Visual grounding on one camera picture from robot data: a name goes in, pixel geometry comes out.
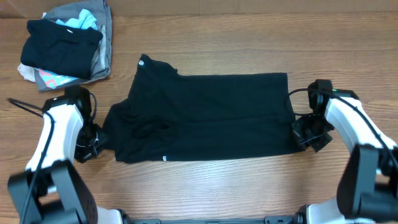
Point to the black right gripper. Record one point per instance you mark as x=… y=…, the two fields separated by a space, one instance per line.
x=306 y=142

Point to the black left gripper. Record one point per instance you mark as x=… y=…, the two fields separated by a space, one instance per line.
x=84 y=154

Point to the black t-shirt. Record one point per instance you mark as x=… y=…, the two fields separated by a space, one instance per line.
x=170 y=117

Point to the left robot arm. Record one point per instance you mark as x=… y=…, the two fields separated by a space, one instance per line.
x=50 y=190

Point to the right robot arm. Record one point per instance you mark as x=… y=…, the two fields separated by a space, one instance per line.
x=367 y=192

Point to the blue garment with red print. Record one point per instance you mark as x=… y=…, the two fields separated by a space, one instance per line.
x=52 y=80

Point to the white folded garment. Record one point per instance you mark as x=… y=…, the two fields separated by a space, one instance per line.
x=27 y=72

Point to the folded black shirt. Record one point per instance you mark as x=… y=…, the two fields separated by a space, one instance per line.
x=60 y=49

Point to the light blue garment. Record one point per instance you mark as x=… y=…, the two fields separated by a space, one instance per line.
x=84 y=21

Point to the folded grey shirt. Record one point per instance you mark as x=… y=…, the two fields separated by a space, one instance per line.
x=100 y=65

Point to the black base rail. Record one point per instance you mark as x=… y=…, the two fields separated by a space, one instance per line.
x=284 y=219

